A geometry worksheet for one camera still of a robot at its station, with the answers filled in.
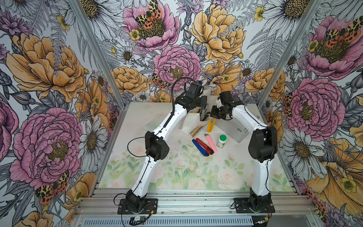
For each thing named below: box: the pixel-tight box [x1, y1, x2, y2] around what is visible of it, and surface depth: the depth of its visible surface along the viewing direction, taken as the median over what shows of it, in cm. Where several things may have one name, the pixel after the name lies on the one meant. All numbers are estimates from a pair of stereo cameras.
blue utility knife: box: [191, 139, 210, 157], surface depth 98 cm
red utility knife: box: [195, 137, 215, 156], surface depth 98 cm
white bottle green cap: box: [216, 134, 227, 149], surface depth 93 cm
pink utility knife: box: [204, 133, 218, 155], surface depth 101 cm
